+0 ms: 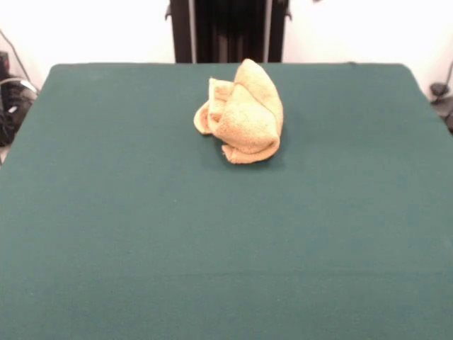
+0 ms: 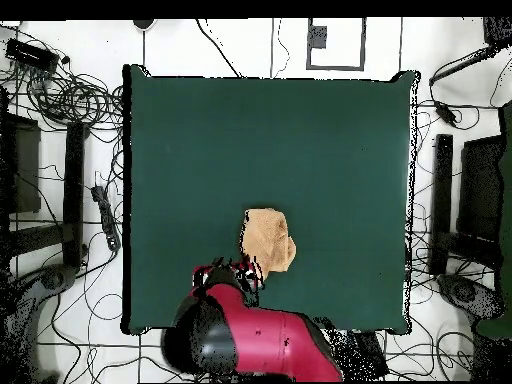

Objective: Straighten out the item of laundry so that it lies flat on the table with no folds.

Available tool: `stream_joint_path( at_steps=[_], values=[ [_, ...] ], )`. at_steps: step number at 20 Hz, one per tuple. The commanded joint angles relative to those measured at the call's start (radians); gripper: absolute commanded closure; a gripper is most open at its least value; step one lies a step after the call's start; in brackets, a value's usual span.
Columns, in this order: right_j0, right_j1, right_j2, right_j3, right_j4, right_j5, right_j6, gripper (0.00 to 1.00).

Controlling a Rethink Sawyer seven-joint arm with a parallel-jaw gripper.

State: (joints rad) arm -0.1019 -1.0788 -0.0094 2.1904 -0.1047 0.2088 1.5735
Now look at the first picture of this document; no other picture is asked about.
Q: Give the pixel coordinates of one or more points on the yellow-orange terry towel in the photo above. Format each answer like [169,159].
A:
[247,120]

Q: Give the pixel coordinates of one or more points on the dark green table cloth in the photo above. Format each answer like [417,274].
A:
[177,230]

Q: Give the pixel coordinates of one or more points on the dark wheeled stand base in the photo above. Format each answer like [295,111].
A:
[444,102]
[14,106]

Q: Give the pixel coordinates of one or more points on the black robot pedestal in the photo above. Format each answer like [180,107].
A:
[230,32]

